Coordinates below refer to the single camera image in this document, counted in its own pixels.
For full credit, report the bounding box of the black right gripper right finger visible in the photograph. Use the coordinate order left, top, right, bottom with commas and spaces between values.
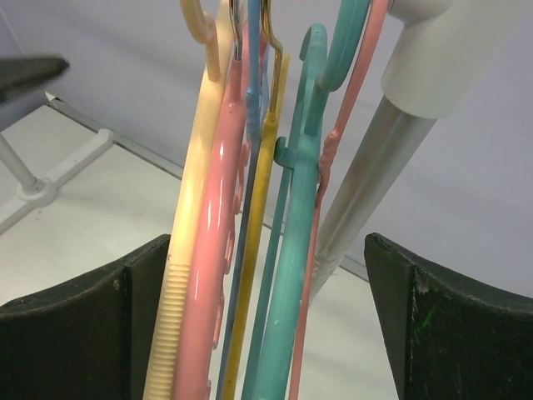
364, 233, 532, 399

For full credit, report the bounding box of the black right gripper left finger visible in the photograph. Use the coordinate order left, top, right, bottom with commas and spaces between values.
1, 234, 170, 400

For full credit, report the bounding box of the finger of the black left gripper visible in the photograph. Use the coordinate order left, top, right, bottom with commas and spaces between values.
1, 55, 69, 104

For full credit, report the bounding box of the cream plastic hanger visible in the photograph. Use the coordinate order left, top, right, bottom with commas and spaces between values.
142, 1, 234, 399

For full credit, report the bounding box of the pink plastic hanger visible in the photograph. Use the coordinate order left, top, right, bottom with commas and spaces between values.
172, 26, 259, 399

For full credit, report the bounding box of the teal plastic hanger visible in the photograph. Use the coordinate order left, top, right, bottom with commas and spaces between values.
242, 1, 370, 399

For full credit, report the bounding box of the yellow plastic hanger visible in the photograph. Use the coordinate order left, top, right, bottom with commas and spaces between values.
216, 55, 290, 399

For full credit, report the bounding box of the white clothes rack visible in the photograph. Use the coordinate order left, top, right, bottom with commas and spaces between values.
0, 0, 533, 301

